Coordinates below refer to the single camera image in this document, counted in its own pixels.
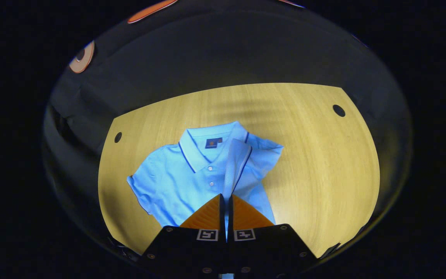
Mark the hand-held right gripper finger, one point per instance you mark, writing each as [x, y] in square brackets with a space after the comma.
[231, 219]
[222, 221]

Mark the light blue T-shirt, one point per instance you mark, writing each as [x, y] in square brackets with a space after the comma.
[176, 174]

